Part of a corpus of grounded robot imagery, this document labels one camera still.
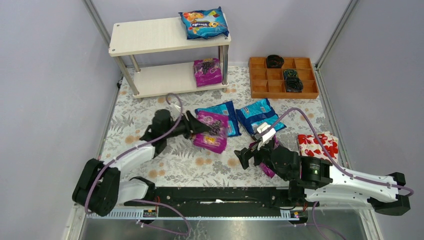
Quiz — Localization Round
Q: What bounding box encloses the purple candy bag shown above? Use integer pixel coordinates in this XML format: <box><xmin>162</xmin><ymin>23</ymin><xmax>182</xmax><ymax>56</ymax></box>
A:
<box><xmin>193</xmin><ymin>111</ymin><xmax>229</xmax><ymax>154</ymax></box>
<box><xmin>193</xmin><ymin>58</ymin><xmax>222</xmax><ymax>87</ymax></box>
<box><xmin>259</xmin><ymin>135</ymin><xmax>280</xmax><ymax>179</ymax></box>

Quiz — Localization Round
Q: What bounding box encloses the purple candy bag bottom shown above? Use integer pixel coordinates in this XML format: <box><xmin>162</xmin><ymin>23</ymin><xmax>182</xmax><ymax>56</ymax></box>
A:
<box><xmin>193</xmin><ymin>111</ymin><xmax>229</xmax><ymax>154</ymax></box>

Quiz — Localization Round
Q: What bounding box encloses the blue fruit candy bag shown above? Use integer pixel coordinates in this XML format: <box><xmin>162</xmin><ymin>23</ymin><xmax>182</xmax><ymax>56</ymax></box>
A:
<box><xmin>179</xmin><ymin>6</ymin><xmax>230</xmax><ymax>40</ymax></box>

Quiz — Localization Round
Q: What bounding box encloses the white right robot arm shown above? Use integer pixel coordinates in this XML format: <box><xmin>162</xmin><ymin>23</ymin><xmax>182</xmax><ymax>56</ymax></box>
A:
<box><xmin>234</xmin><ymin>145</ymin><xmax>411</xmax><ymax>216</ymax></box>

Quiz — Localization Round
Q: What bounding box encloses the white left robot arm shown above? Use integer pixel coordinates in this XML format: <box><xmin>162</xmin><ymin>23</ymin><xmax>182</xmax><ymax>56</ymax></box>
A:
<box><xmin>71</xmin><ymin>109</ymin><xmax>211</xmax><ymax>217</ymax></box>

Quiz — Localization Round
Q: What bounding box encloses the blue candy bag left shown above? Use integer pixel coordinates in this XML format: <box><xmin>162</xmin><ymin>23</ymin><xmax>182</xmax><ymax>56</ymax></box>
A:
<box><xmin>194</xmin><ymin>101</ymin><xmax>242</xmax><ymax>137</ymax></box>

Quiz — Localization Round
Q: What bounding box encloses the blue candy bag right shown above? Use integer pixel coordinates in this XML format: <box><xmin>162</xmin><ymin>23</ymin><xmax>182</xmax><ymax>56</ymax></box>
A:
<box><xmin>235</xmin><ymin>98</ymin><xmax>279</xmax><ymax>136</ymax></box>

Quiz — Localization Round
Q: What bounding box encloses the white two-tier shelf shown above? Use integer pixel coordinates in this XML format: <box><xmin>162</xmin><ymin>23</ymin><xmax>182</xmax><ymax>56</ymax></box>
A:
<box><xmin>108</xmin><ymin>17</ymin><xmax>231</xmax><ymax>98</ymax></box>

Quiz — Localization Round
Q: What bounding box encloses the red floral cloth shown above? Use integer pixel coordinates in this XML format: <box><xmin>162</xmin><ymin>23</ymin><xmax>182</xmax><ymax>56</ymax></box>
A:
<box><xmin>297</xmin><ymin>131</ymin><xmax>340</xmax><ymax>163</ymax></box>

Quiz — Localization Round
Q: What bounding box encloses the floral table mat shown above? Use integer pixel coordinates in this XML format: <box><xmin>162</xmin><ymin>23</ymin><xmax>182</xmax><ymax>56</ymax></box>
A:
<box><xmin>101</xmin><ymin>66</ymin><xmax>329</xmax><ymax>187</ymax></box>

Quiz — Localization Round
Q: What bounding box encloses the wooden compartment tray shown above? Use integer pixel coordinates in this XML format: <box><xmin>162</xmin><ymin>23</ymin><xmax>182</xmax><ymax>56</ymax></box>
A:
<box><xmin>248</xmin><ymin>56</ymin><xmax>319</xmax><ymax>99</ymax></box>

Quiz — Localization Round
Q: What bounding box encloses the black coiled belt bottom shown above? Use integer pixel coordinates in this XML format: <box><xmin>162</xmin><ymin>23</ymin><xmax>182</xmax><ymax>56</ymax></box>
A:
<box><xmin>285</xmin><ymin>76</ymin><xmax>304</xmax><ymax>93</ymax></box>

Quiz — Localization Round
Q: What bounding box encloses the black coiled belt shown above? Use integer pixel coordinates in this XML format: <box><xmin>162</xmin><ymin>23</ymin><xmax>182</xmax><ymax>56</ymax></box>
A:
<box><xmin>285</xmin><ymin>76</ymin><xmax>304</xmax><ymax>93</ymax></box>
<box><xmin>265</xmin><ymin>54</ymin><xmax>285</xmax><ymax>69</ymax></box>

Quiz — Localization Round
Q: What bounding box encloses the dark coiled belt middle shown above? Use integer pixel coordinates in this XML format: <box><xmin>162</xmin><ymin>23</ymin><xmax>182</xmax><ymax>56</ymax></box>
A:
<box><xmin>282</xmin><ymin>68</ymin><xmax>299</xmax><ymax>80</ymax></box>

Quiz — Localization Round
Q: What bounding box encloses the black coiled belt top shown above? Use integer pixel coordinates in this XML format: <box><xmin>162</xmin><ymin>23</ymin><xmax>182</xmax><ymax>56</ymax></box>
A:
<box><xmin>265</xmin><ymin>54</ymin><xmax>285</xmax><ymax>69</ymax></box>

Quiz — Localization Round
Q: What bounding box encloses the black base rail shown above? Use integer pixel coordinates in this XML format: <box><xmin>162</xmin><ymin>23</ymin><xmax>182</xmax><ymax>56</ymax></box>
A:
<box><xmin>123</xmin><ymin>187</ymin><xmax>313</xmax><ymax>218</ymax></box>

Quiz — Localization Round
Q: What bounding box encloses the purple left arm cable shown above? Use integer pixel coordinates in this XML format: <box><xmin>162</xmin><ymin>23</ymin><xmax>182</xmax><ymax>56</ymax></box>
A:
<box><xmin>82</xmin><ymin>93</ymin><xmax>193</xmax><ymax>236</ymax></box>

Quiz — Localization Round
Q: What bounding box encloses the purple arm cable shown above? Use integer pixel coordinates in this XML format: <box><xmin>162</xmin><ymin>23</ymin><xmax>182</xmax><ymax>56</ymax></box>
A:
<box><xmin>82</xmin><ymin>93</ymin><xmax>193</xmax><ymax>236</ymax></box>
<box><xmin>258</xmin><ymin>107</ymin><xmax>416</xmax><ymax>240</ymax></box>

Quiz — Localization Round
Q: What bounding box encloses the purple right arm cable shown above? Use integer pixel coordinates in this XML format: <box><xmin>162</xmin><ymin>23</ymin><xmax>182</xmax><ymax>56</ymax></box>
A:
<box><xmin>258</xmin><ymin>107</ymin><xmax>416</xmax><ymax>240</ymax></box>

